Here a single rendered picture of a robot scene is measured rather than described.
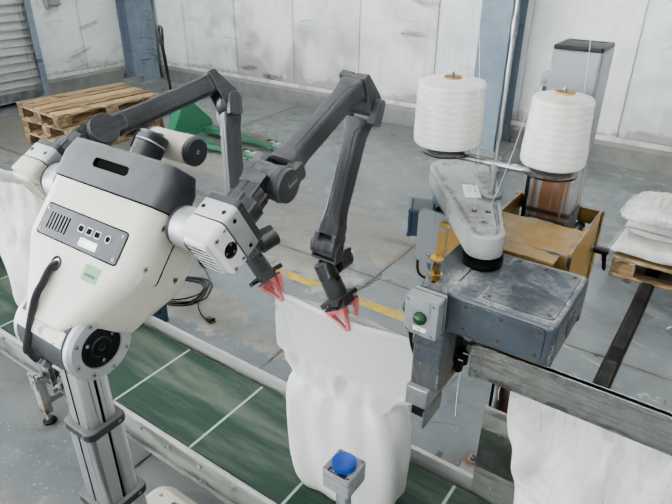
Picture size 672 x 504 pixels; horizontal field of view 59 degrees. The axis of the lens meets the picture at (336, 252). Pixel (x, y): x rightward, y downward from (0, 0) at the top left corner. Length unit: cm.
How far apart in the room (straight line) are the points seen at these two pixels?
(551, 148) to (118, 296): 95
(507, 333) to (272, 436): 123
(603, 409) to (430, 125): 74
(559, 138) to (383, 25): 593
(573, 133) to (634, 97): 500
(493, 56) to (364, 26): 182
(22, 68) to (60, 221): 766
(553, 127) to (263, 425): 150
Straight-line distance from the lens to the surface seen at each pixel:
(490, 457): 200
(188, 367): 260
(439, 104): 141
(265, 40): 828
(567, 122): 134
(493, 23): 613
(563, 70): 154
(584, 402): 146
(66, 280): 136
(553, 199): 162
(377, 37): 725
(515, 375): 148
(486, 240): 129
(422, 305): 122
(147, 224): 125
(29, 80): 911
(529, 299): 125
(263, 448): 221
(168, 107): 175
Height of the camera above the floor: 198
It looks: 28 degrees down
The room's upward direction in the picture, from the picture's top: straight up
